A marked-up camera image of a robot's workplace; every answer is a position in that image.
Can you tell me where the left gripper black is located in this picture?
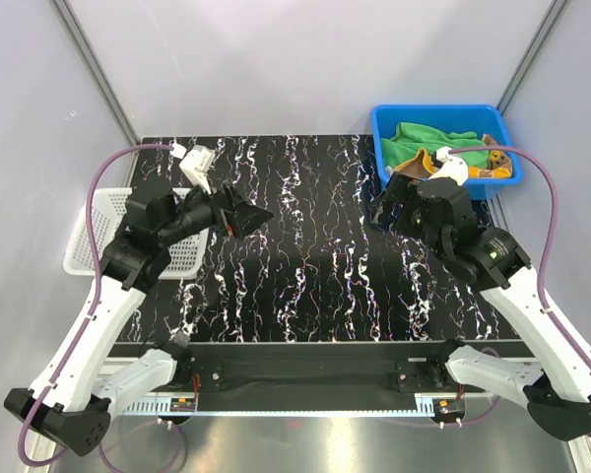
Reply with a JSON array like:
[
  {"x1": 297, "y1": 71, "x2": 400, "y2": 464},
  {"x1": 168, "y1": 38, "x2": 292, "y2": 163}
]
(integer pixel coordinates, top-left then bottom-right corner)
[{"x1": 159, "y1": 172, "x2": 274, "y2": 246}]

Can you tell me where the green microfiber towel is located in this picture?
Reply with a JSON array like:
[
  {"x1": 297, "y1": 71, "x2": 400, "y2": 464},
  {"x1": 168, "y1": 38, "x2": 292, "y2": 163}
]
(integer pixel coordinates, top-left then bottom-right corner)
[{"x1": 380, "y1": 122, "x2": 493, "y2": 178}]

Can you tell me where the brown yellow towel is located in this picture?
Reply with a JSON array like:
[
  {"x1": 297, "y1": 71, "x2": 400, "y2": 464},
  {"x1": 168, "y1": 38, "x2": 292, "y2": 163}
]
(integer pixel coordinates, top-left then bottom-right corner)
[{"x1": 393, "y1": 133, "x2": 516, "y2": 181}]

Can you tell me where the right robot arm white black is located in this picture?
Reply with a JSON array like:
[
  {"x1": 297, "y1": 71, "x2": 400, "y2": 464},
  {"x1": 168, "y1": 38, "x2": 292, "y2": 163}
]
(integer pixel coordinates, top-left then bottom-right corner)
[{"x1": 371, "y1": 172, "x2": 591, "y2": 441}]

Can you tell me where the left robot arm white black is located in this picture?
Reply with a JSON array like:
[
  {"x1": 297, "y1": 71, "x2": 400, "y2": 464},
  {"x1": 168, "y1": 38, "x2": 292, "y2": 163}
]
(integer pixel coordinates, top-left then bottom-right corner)
[{"x1": 4, "y1": 179, "x2": 274, "y2": 466}]

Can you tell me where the white perforated plastic basket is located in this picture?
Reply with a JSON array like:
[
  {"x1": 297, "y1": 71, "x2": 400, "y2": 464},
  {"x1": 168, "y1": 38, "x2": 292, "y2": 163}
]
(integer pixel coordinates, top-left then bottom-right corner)
[{"x1": 63, "y1": 187, "x2": 210, "y2": 280}]

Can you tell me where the black marble pattern mat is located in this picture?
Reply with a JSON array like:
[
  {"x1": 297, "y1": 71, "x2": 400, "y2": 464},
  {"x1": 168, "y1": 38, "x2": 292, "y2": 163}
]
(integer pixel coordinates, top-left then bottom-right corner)
[{"x1": 119, "y1": 135, "x2": 514, "y2": 343}]

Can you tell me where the blue plastic bin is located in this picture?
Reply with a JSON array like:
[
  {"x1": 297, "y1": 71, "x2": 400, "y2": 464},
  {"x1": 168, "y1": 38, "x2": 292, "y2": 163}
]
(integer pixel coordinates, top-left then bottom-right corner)
[{"x1": 370, "y1": 104, "x2": 524, "y2": 200}]

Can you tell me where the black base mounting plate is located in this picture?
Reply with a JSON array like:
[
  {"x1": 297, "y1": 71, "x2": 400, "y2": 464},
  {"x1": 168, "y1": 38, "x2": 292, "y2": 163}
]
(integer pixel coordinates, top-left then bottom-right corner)
[{"x1": 105, "y1": 339, "x2": 543, "y2": 413}]

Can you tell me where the left small circuit board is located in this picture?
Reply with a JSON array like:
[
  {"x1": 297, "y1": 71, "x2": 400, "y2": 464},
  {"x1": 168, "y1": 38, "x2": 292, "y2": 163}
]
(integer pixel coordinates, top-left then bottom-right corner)
[{"x1": 169, "y1": 396, "x2": 197, "y2": 412}]

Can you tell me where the small circuit board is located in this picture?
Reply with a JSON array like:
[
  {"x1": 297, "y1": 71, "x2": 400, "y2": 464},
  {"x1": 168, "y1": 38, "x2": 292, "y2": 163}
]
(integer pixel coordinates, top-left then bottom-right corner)
[
  {"x1": 434, "y1": 398, "x2": 466, "y2": 418},
  {"x1": 169, "y1": 396, "x2": 197, "y2": 412}
]

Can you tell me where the right small circuit board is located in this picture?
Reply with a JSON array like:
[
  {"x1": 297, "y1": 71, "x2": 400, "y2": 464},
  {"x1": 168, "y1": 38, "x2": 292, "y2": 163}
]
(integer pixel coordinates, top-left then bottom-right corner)
[{"x1": 434, "y1": 398, "x2": 466, "y2": 418}]

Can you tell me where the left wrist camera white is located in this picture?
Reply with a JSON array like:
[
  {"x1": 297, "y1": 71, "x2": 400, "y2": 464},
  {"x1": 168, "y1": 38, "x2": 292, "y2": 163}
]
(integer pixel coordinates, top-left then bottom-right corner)
[{"x1": 179, "y1": 145, "x2": 216, "y2": 194}]

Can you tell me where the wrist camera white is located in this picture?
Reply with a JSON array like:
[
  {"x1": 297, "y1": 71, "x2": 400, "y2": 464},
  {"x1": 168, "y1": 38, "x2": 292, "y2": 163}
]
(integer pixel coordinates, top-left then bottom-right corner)
[
  {"x1": 429, "y1": 147, "x2": 469, "y2": 186},
  {"x1": 179, "y1": 145, "x2": 216, "y2": 194}
]

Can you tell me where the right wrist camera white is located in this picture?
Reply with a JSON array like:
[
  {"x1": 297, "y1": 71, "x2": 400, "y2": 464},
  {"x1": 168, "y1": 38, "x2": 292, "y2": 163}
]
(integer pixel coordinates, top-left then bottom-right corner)
[{"x1": 429, "y1": 147, "x2": 469, "y2": 186}]

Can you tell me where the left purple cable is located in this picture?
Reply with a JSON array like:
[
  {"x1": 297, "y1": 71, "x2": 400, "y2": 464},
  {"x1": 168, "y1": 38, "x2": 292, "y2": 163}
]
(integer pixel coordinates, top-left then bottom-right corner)
[{"x1": 18, "y1": 143, "x2": 188, "y2": 467}]

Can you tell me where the purple cable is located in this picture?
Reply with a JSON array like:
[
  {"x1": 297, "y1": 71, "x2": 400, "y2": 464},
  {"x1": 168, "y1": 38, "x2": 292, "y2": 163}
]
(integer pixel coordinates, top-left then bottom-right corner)
[
  {"x1": 18, "y1": 143, "x2": 188, "y2": 467},
  {"x1": 447, "y1": 145, "x2": 591, "y2": 395}
]

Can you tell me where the left aluminium frame post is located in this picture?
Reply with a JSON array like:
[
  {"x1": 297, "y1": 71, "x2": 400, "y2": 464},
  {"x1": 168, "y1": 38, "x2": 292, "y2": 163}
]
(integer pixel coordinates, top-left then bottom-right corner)
[{"x1": 49, "y1": 0, "x2": 141, "y2": 144}]

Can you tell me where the aluminium frame post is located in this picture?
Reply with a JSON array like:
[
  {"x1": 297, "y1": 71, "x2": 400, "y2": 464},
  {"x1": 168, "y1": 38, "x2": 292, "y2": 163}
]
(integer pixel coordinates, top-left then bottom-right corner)
[
  {"x1": 49, "y1": 0, "x2": 141, "y2": 144},
  {"x1": 496, "y1": 0, "x2": 571, "y2": 115}
]

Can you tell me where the right aluminium frame post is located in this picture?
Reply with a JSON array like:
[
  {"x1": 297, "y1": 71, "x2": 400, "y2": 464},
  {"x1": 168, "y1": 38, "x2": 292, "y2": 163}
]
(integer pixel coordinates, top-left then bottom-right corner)
[{"x1": 496, "y1": 0, "x2": 571, "y2": 115}]

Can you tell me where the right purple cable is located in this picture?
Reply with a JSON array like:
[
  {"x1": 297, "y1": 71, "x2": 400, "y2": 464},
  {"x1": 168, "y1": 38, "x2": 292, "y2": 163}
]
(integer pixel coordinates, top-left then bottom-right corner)
[{"x1": 447, "y1": 145, "x2": 591, "y2": 395}]

